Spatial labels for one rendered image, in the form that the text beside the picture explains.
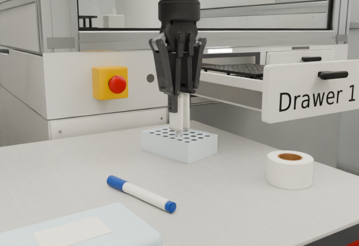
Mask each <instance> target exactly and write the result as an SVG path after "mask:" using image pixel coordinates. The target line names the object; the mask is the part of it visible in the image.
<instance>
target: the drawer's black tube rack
mask: <svg viewBox="0 0 359 246"><path fill-rule="evenodd" d="M264 67H265V65H258V64H233V65H214V66H202V67H201V69H204V71H205V72H207V70H211V71H216V72H223V73H226V74H227V75H230V74H237V75H230V76H237V77H244V78H251V79H255V80H263V77H252V76H250V74H252V73H263V69H264Z"/></svg>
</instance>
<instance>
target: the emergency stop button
mask: <svg viewBox="0 0 359 246"><path fill-rule="evenodd" d="M126 86H127V83H126V80H125V79H124V78H123V77H122V76H119V75H116V76H113V77H112V78H111V79H110V80H109V83H108V87H109V89H110V90H111V91H112V92H113V93H116V94H119V93H122V92H123V91H124V90H125V89H126Z"/></svg>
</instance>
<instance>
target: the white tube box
mask: <svg viewBox="0 0 359 246"><path fill-rule="evenodd" d="M142 150H145V151H147V152H150V153H154V154H157V155H161V156H164V157H167V158H171V159H173V160H177V161H180V162H183V163H187V164H189V163H192V162H194V161H197V160H200V159H203V158H205V157H209V156H211V155H214V154H217V134H213V133H209V132H204V131H199V130H195V129H189V130H183V133H182V137H177V136H176V131H173V130H170V129H169V125H165V126H161V127H158V128H154V129H149V130H145V131H142Z"/></svg>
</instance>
